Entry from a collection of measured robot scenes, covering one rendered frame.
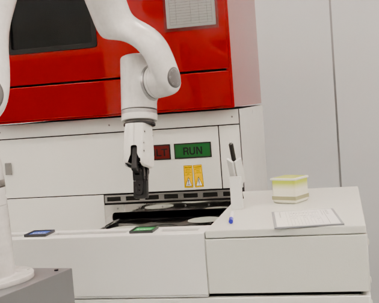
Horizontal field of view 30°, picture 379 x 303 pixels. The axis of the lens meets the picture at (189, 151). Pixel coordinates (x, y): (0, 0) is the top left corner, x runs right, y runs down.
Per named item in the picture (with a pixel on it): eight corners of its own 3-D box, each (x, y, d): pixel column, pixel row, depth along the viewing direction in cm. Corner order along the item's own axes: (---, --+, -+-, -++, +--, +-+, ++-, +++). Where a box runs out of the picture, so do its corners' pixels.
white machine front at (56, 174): (8, 243, 235) (-4, 125, 233) (248, 235, 218) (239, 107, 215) (3, 245, 232) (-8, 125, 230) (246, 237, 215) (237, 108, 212)
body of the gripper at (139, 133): (130, 124, 169) (131, 170, 167) (117, 117, 159) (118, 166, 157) (160, 122, 167) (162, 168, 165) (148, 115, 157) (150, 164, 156)
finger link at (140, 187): (133, 169, 161) (134, 198, 161) (129, 168, 158) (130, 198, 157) (147, 169, 161) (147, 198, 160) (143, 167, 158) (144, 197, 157)
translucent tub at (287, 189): (286, 198, 192) (284, 174, 191) (310, 199, 187) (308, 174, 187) (271, 203, 186) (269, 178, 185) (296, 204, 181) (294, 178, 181)
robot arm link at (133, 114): (127, 115, 168) (128, 127, 168) (116, 109, 160) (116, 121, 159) (161, 113, 167) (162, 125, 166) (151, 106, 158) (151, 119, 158)
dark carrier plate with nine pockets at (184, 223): (121, 220, 219) (121, 219, 219) (229, 216, 212) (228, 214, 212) (81, 244, 186) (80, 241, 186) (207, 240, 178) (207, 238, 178)
